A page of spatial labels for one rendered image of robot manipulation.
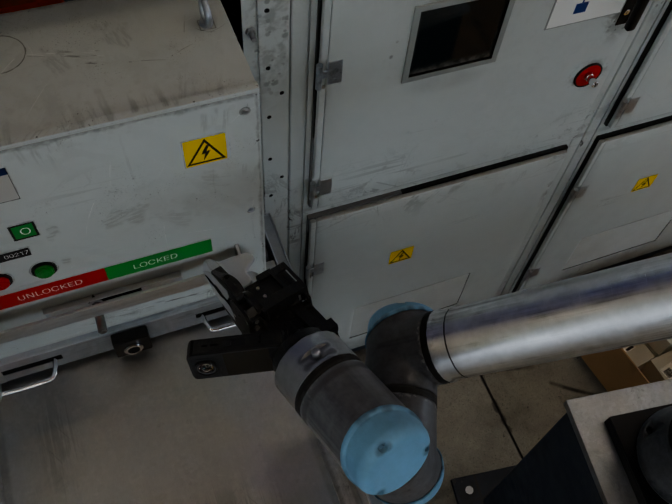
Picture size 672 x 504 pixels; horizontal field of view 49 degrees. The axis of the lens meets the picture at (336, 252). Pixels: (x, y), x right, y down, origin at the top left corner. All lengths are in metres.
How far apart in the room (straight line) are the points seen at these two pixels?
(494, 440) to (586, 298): 1.44
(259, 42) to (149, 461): 0.68
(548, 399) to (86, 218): 1.62
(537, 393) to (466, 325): 1.47
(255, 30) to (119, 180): 0.31
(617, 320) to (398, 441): 0.26
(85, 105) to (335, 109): 0.48
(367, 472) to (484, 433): 1.50
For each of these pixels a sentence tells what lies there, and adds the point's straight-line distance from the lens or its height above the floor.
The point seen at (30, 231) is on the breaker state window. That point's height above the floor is 1.23.
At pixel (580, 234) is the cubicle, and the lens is 2.18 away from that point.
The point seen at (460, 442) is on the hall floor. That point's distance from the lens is 2.20.
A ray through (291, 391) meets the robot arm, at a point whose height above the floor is 1.30.
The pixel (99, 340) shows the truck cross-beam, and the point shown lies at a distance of 1.29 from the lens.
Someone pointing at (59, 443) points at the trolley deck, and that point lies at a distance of 1.31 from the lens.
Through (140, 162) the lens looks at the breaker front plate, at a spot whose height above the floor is 1.31.
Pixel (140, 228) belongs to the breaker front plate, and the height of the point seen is 1.18.
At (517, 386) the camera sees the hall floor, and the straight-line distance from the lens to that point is 2.31.
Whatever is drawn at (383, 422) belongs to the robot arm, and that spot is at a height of 1.35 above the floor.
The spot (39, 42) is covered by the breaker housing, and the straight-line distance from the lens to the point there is 1.01.
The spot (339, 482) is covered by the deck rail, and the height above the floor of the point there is 0.85.
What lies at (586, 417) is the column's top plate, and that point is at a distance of 1.48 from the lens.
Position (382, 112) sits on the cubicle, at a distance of 1.32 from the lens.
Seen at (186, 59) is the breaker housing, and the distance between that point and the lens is 0.96.
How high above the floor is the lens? 2.05
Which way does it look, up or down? 58 degrees down
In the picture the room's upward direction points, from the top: 7 degrees clockwise
